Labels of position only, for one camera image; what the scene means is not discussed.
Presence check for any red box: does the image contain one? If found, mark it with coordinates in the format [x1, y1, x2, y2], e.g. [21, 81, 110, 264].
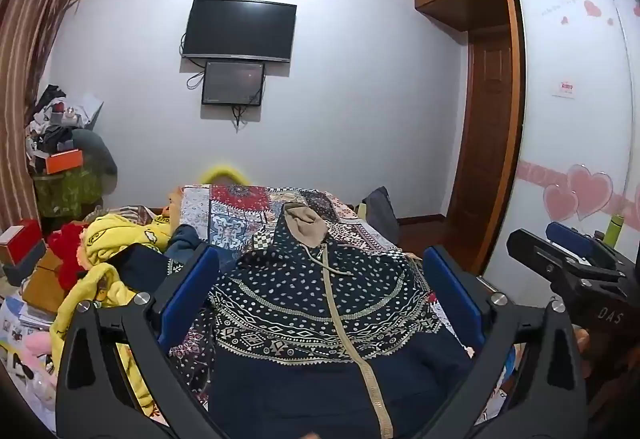
[0, 219, 43, 267]

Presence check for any small black wall monitor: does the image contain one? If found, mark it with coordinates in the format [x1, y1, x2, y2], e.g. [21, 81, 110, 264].
[201, 60, 266, 107]

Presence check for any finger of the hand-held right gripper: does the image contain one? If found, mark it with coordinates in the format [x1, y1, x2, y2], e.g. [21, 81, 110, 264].
[506, 229, 621, 288]
[546, 221, 619, 270]

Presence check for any brown striped curtain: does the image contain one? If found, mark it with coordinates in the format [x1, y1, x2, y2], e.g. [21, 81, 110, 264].
[0, 0, 93, 230]

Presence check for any orange box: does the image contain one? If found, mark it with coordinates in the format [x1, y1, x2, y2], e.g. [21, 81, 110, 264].
[45, 149, 85, 174]

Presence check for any yellow plush pillow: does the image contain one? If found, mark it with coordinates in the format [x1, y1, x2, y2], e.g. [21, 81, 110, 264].
[197, 163, 251, 186]

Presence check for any blue denim garment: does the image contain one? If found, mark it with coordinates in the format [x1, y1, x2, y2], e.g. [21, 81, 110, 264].
[165, 224, 208, 262]

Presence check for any dark grey cushion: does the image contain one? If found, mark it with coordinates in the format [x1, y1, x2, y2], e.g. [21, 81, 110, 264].
[70, 129, 118, 194]

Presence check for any dark grey bag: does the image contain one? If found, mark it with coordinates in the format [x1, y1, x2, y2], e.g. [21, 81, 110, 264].
[361, 186, 401, 245]

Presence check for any red cloth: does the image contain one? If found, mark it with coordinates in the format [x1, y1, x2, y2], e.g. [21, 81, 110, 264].
[47, 223, 88, 292]

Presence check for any stack of printed books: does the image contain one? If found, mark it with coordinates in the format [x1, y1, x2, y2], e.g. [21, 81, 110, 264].
[0, 294, 56, 335]

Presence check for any black wall television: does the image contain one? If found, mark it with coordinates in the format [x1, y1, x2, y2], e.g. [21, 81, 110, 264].
[181, 0, 297, 64]

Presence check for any pile of mixed clothes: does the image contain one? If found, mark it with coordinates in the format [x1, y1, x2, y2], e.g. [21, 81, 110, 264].
[25, 84, 105, 170]

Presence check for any navy patterned hoodie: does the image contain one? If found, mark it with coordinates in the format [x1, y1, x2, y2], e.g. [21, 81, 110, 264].
[207, 201, 481, 439]

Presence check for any pink plush toy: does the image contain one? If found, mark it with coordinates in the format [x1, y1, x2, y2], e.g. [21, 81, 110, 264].
[10, 331, 58, 392]

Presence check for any patchwork printed bed sheet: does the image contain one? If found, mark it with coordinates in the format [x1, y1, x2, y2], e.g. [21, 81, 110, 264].
[165, 184, 501, 420]

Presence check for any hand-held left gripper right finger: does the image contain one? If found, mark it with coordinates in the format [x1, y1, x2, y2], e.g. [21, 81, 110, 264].
[422, 245, 588, 439]

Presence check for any brown cardboard box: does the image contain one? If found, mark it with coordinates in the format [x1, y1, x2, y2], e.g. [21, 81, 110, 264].
[21, 251, 68, 315]

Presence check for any dark navy cloth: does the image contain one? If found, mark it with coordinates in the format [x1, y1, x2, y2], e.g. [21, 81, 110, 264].
[107, 244, 168, 305]

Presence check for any green bottle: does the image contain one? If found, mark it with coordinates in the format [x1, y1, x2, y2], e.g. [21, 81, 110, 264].
[605, 214, 627, 246]

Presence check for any yellow printed blanket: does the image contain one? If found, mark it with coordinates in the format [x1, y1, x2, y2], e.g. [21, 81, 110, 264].
[50, 214, 173, 420]

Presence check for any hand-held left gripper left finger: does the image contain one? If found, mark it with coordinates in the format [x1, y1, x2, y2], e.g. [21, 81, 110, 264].
[54, 243, 221, 439]

